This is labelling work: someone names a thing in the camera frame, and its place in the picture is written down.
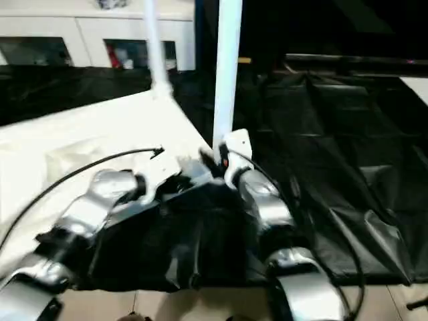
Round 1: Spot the black cable bundle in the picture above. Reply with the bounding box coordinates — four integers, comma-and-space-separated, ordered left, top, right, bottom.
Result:
95, 0, 130, 9

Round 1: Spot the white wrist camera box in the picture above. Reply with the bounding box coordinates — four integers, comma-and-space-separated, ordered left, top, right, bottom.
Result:
221, 128, 254, 185
132, 152, 184, 205

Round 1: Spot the long black metal bar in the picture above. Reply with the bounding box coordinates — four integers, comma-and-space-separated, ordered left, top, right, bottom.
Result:
283, 53, 428, 70

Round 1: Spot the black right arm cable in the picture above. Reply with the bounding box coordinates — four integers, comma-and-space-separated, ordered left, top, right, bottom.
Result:
248, 159, 366, 316

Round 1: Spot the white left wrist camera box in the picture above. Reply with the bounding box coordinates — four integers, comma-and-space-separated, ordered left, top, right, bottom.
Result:
132, 152, 184, 205

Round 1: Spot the dark robot body part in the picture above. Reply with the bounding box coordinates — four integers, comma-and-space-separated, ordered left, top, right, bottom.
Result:
119, 310, 150, 321

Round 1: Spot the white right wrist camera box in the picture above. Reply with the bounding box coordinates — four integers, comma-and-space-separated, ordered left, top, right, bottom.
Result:
221, 128, 254, 185

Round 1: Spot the red bottle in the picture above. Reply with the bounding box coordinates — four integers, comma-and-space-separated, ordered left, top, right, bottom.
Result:
108, 45, 120, 68

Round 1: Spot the white flat sheet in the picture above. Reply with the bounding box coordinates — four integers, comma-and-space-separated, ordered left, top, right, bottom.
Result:
399, 76, 428, 102

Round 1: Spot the black work mat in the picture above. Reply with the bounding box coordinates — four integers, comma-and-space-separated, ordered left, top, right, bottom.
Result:
0, 65, 428, 292

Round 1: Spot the black floor stand leg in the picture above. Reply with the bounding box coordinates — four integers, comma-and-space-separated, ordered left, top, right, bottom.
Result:
405, 298, 428, 311

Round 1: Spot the white plastic table top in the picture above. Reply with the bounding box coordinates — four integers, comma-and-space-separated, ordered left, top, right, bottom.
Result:
0, 83, 222, 279

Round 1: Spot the white cabinet with glass doors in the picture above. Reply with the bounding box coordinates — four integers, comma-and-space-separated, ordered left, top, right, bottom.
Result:
0, 0, 197, 72

